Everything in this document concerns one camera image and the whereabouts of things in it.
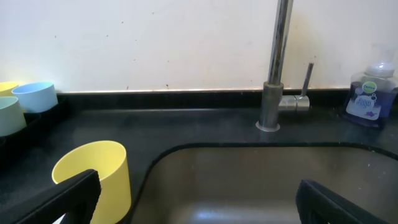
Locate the blue cup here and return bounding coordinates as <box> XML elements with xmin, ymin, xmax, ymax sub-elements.
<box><xmin>11</xmin><ymin>82</ymin><xmax>59</xmax><ymax>114</ymax></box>

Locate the blue soap bottle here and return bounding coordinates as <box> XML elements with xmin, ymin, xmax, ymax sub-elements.
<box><xmin>340</xmin><ymin>43</ymin><xmax>398</xmax><ymax>130</ymax></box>

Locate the steel tap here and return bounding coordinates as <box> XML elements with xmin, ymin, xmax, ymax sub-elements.
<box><xmin>255</xmin><ymin>0</ymin><xmax>315</xmax><ymax>133</ymax></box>

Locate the yellow cup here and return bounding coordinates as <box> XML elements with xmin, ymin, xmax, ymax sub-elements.
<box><xmin>51</xmin><ymin>140</ymin><xmax>132</xmax><ymax>224</ymax></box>
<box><xmin>0</xmin><ymin>81</ymin><xmax>20</xmax><ymax>98</ymax></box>

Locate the grey cup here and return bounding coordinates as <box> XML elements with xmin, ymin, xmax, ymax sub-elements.
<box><xmin>0</xmin><ymin>96</ymin><xmax>27</xmax><ymax>138</ymax></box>

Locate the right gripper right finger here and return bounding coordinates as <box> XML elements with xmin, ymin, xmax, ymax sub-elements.
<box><xmin>295</xmin><ymin>179</ymin><xmax>390</xmax><ymax>224</ymax></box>

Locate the black tray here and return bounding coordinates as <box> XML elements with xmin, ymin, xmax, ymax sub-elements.
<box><xmin>0</xmin><ymin>95</ymin><xmax>72</xmax><ymax>170</ymax></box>

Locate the steel sink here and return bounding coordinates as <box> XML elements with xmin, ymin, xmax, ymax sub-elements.
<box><xmin>130</xmin><ymin>142</ymin><xmax>398</xmax><ymax>224</ymax></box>

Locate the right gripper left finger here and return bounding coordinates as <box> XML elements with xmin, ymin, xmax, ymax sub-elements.
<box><xmin>0</xmin><ymin>169</ymin><xmax>102</xmax><ymax>224</ymax></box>

